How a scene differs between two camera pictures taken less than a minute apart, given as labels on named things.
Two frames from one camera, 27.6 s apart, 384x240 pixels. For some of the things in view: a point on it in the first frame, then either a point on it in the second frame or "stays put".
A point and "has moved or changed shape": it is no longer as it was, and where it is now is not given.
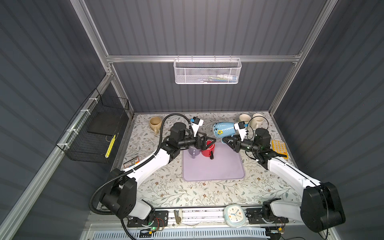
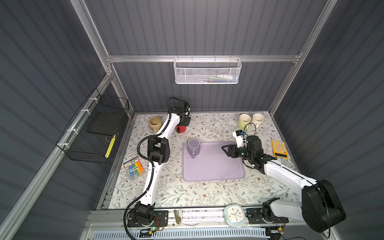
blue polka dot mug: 221,129 -> 163,119
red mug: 206,153 has moved or changed shape
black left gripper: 203,145 -> 186,121
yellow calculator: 279,147 stays put
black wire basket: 88,136 stays put
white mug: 256,121 stays put
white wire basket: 207,70 stays put
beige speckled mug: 155,123 stays put
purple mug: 193,151 stays put
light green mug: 245,117 has moved or changed shape
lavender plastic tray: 226,164 stays put
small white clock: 234,215 stays put
